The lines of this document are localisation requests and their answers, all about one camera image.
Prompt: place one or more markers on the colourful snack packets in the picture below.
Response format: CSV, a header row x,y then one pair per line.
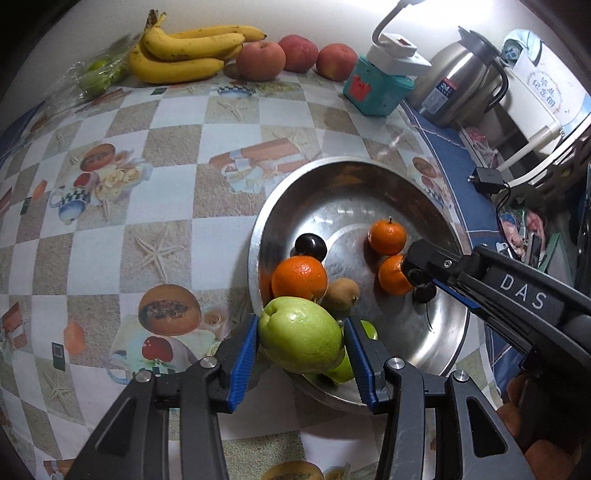
x,y
517,226

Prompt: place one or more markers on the large brown longan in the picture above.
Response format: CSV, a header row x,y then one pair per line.
x,y
341,293

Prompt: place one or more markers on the large steel basin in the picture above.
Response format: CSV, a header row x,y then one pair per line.
x,y
369,194

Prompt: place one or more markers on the pale red apple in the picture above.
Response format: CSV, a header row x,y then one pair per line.
x,y
261,60

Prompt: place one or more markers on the white frame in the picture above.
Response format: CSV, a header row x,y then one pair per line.
x,y
531,146

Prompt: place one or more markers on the checkered printed tablecloth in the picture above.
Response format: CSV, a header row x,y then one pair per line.
x,y
161,152

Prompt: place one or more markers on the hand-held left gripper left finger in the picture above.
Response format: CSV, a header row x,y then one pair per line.
x,y
242,360

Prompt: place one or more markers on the pink white plastic packet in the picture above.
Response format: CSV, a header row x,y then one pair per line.
x,y
482,145

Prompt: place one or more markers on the black charger adapter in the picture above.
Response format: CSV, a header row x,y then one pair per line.
x,y
489,177

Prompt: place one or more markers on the teal plastic box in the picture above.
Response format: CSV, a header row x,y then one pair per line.
x,y
378,97

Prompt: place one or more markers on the smooth green guava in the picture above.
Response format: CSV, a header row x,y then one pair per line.
x,y
344,371

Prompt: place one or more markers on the dark plum with long stem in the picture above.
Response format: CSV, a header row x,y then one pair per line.
x,y
424,293

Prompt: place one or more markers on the dark red apple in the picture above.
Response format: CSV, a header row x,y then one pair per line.
x,y
299,53

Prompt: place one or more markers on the white gooseneck lamp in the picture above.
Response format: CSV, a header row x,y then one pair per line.
x,y
383,23

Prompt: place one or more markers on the person's right hand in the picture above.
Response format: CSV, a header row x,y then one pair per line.
x,y
551,459

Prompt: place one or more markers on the pointed green guava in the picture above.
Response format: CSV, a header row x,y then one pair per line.
x,y
300,334

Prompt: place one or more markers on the yellow banana bunch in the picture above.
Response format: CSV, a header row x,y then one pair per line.
x,y
184,46

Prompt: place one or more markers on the orange tangerine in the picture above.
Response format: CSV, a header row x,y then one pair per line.
x,y
299,278
395,276
387,237

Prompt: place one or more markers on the steel thermos jug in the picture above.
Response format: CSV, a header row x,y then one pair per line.
x,y
457,74

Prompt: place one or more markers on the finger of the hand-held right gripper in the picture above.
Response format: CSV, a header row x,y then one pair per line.
x,y
434,263
455,293

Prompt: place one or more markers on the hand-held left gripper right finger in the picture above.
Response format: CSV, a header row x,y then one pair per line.
x,y
360,364

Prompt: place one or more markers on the clear bag of green fruit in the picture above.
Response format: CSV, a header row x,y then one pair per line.
x,y
99,78

